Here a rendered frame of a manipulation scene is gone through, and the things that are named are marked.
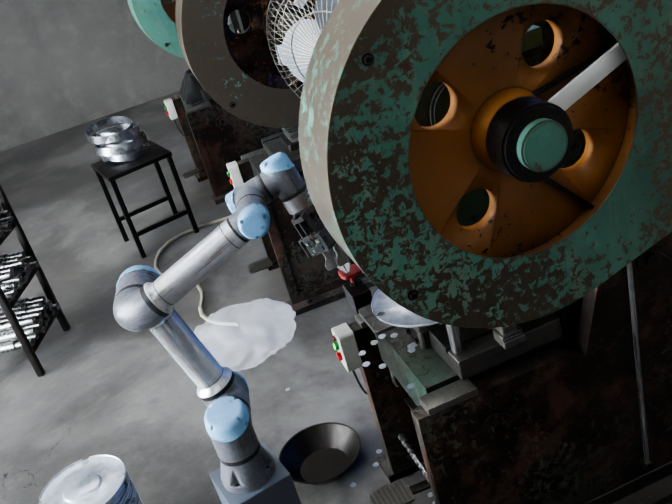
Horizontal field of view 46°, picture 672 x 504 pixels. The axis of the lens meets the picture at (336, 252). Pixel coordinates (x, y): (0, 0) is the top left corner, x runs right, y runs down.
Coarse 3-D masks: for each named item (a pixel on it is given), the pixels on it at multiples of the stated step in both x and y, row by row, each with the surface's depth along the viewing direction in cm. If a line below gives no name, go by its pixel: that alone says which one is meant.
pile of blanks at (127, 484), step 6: (126, 474) 260; (126, 480) 259; (126, 486) 257; (132, 486) 261; (120, 492) 253; (126, 492) 256; (132, 492) 261; (114, 498) 251; (120, 498) 254; (126, 498) 255; (132, 498) 260; (138, 498) 265
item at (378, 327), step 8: (360, 312) 218; (368, 312) 217; (384, 312) 215; (368, 320) 214; (376, 320) 213; (376, 328) 210; (384, 328) 209; (392, 328) 209; (408, 328) 223; (416, 328) 215; (424, 328) 215; (432, 328) 216; (416, 336) 218; (424, 336) 216; (424, 344) 217
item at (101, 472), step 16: (80, 464) 269; (96, 464) 266; (112, 464) 264; (64, 480) 263; (80, 480) 260; (96, 480) 258; (112, 480) 257; (48, 496) 258; (64, 496) 255; (80, 496) 253; (96, 496) 252; (112, 496) 250
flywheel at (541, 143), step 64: (448, 64) 150; (512, 64) 155; (576, 64) 159; (448, 128) 155; (512, 128) 147; (576, 128) 165; (448, 192) 161; (512, 192) 166; (576, 192) 171; (512, 256) 172
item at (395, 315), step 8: (376, 296) 223; (384, 296) 222; (376, 304) 219; (384, 304) 218; (392, 304) 217; (376, 312) 216; (392, 312) 214; (400, 312) 213; (408, 312) 212; (384, 320) 212; (392, 320) 211; (400, 320) 210; (408, 320) 209; (416, 320) 208; (424, 320) 207
